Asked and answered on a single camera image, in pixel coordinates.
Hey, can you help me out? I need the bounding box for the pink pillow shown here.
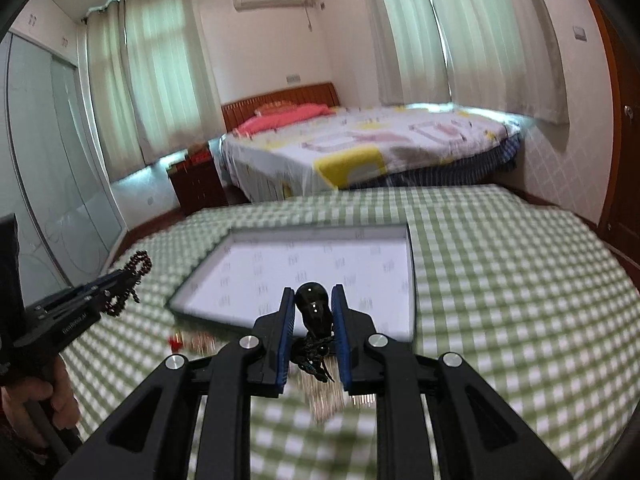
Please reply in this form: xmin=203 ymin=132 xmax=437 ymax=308
xmin=233 ymin=103 xmax=335 ymax=136

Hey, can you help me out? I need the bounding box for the gold pearl flower brooch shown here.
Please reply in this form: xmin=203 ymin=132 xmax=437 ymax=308
xmin=297 ymin=374 xmax=376 ymax=425

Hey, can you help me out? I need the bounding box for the brown wooden door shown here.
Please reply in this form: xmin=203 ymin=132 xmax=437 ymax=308
xmin=588 ymin=0 xmax=639 ymax=262

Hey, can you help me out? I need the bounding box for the red knot tassel charm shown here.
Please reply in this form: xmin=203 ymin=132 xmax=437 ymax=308
xmin=167 ymin=333 xmax=186 ymax=354

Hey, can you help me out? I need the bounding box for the wall light switch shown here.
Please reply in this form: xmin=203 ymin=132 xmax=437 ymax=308
xmin=573 ymin=26 xmax=587 ymax=41

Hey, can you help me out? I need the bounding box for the left white curtain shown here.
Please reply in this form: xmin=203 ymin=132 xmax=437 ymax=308
xmin=86 ymin=0 xmax=224 ymax=181

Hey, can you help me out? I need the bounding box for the green white-lined jewelry tray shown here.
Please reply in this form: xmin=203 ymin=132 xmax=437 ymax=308
xmin=168 ymin=223 xmax=416 ymax=341

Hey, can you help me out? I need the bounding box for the wooden headboard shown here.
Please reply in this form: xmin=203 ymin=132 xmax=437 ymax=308
xmin=221 ymin=82 xmax=341 ymax=132

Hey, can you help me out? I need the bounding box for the white curtain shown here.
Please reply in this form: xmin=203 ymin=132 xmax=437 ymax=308
xmin=86 ymin=0 xmax=224 ymax=181
xmin=367 ymin=0 xmax=568 ymax=125

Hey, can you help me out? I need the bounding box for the person's left hand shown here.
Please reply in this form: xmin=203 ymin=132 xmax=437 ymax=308
xmin=1 ymin=356 xmax=80 ymax=448

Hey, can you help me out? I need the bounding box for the rose gold chain bracelet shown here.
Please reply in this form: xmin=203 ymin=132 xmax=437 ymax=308
xmin=184 ymin=334 xmax=222 ymax=356

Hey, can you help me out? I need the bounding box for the dark wooden nightstand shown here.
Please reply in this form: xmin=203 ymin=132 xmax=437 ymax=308
xmin=166 ymin=143 xmax=228 ymax=216

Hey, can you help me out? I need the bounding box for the bed with patterned sheet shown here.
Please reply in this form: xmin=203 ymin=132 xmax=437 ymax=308
xmin=219 ymin=103 xmax=522 ymax=203

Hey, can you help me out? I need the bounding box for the right white curtain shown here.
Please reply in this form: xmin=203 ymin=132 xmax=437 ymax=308
xmin=367 ymin=0 xmax=568 ymax=125

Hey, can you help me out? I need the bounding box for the dark brown bead necklace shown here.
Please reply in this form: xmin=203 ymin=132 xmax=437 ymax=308
xmin=102 ymin=250 xmax=153 ymax=318

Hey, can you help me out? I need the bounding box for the green checkered tablecloth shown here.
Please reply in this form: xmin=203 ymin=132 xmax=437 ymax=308
xmin=64 ymin=186 xmax=639 ymax=479

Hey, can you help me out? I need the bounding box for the glass wardrobe door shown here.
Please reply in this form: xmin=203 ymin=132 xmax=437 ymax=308
xmin=1 ymin=34 xmax=124 ymax=304

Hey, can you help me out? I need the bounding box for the black large bead bracelet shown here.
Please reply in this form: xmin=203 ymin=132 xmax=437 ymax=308
xmin=287 ymin=282 xmax=338 ymax=384

